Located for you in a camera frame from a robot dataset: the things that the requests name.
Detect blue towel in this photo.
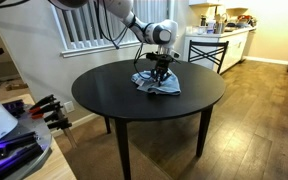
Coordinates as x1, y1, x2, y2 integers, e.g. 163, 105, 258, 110
131, 68, 182, 97

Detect long black aluminium rails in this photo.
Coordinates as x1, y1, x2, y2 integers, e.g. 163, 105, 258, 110
0, 131, 45, 180

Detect small white jar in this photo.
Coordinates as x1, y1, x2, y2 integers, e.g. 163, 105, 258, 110
197, 25, 208, 35

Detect white kitchen counter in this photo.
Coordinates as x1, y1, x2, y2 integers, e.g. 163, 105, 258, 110
182, 26, 257, 74

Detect white wall outlet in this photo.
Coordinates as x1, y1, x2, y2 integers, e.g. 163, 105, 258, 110
63, 100, 76, 114

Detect black round table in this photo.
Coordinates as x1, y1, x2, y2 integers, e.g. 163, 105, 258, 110
71, 58, 227, 180

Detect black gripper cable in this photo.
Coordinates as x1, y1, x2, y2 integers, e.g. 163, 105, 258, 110
95, 0, 153, 81

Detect white window blinds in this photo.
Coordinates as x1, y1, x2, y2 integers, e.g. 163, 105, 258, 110
52, 0, 172, 51

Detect metal canister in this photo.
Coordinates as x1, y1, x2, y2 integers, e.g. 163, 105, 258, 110
216, 19, 227, 34

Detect dark bottle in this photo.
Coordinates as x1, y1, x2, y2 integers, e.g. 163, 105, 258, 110
200, 14, 208, 28

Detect white upper cabinet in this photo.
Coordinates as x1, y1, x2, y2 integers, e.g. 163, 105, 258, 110
188, 0, 248, 9

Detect white window sill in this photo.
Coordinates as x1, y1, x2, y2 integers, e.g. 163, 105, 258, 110
59, 41, 146, 59

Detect white canister with blue label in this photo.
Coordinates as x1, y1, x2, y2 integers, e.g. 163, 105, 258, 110
206, 19, 217, 35

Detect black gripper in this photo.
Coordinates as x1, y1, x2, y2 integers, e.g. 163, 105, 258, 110
150, 54, 174, 84

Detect black cross-back chair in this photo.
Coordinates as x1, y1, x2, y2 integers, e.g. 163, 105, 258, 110
187, 39, 230, 75

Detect short black aluminium rails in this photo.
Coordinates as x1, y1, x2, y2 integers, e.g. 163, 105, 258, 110
2, 99, 27, 118

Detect brown cardboard piece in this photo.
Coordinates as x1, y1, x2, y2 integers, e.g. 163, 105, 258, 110
4, 82, 29, 92

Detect black orange-tipped bar clamp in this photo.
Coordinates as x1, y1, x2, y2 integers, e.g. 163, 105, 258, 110
43, 111, 68, 124
47, 118, 79, 149
28, 94, 58, 110
29, 101, 64, 120

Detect grey round robot base plate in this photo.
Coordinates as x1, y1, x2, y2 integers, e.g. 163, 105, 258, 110
0, 103, 53, 180

